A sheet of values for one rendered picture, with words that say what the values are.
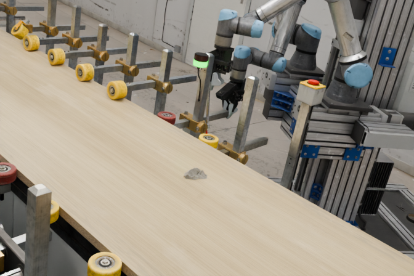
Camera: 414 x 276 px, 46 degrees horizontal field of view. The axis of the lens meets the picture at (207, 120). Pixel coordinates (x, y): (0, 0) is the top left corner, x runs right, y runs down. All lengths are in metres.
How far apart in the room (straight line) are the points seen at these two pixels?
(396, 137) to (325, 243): 1.02
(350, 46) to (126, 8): 5.43
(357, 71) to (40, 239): 1.49
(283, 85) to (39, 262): 1.90
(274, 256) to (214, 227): 0.19
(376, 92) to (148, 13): 4.68
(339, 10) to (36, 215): 1.48
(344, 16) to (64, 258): 1.40
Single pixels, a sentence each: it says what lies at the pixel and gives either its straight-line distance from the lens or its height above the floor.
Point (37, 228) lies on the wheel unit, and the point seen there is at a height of 1.06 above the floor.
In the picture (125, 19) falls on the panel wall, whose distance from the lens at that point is 7.33.
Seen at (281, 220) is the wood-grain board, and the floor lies 0.90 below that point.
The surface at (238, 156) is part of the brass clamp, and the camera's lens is 2.05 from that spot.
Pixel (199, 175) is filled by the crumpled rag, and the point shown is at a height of 0.91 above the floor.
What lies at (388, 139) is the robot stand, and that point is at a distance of 2.38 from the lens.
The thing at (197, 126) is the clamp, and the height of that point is 0.85.
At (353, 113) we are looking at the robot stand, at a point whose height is 0.99.
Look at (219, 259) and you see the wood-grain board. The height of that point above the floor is 0.90.
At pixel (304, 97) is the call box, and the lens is 1.80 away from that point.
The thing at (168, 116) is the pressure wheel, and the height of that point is 0.90.
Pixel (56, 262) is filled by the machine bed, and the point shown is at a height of 0.71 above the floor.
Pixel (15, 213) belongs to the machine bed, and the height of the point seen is 0.74.
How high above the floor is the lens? 1.69
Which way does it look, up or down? 22 degrees down
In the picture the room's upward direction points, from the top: 11 degrees clockwise
